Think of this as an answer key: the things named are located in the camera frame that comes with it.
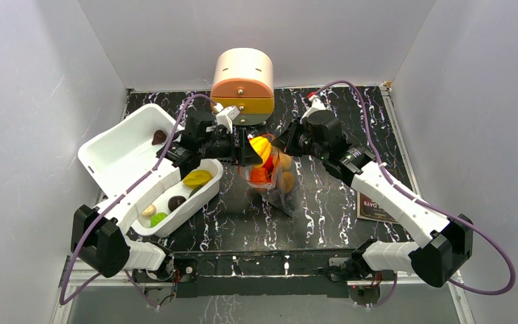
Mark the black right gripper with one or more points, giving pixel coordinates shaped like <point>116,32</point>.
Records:
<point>293,140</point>

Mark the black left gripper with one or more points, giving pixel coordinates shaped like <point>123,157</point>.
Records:
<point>247,156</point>

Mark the yellow bell pepper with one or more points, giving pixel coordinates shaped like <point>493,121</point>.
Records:
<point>262,147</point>

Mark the orange tangerine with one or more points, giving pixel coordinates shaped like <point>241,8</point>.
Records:
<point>259,175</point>

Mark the clear zip top bag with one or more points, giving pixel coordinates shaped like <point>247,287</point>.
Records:
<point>271,192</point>

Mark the brown kiwi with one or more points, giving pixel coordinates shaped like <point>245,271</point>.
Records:
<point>287,182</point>

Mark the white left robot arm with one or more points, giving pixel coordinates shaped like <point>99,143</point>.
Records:
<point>103,243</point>

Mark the yellow star fruit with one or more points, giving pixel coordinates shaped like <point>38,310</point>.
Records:
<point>196,178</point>

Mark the green avocado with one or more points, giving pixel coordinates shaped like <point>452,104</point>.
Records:
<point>196,190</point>

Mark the pastel mini drawer cabinet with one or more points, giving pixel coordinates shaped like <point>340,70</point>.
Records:
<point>243,78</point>

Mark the dark purple fig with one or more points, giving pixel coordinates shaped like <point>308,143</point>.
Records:
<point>175,202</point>

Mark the dark brown passion fruit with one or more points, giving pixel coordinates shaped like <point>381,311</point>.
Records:
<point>159,137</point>

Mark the brown book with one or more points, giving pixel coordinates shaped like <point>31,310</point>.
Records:
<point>369,210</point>

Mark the bright green lime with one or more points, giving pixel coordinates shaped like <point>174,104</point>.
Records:
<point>157,218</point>

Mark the white garlic bulb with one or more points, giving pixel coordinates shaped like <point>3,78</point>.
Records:
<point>149,212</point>

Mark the white plastic bin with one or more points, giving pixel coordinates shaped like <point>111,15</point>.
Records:
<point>121,155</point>

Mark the black metal base frame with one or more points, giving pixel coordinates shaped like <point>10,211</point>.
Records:
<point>329,272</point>

